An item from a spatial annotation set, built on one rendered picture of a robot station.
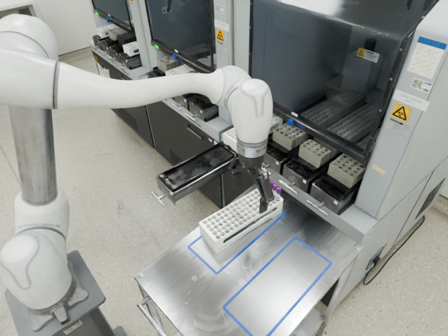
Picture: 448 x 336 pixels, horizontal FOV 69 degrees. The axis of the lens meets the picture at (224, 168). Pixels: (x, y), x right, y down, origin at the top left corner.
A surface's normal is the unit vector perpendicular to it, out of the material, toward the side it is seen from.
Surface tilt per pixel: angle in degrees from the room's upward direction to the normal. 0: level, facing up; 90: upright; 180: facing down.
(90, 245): 0
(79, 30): 90
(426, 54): 90
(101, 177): 0
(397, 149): 90
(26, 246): 6
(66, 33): 90
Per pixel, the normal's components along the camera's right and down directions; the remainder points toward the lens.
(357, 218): -0.03, -0.74
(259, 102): 0.27, 0.38
